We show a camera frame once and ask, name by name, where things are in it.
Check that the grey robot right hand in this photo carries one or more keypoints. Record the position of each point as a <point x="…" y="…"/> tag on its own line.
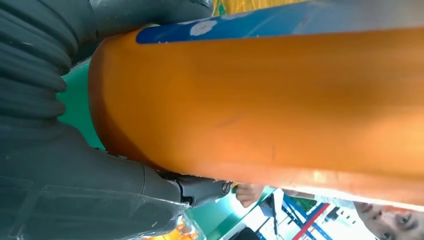
<point x="82" y="185"/>

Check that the blue metal shelf rack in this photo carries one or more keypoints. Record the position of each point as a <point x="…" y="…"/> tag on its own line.
<point x="311" y="220"/>

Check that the yellow taped cardboard mat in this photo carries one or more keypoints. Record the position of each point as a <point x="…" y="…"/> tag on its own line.
<point x="238" y="6"/>

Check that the person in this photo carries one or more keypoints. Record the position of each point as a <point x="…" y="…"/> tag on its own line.
<point x="391" y="222"/>

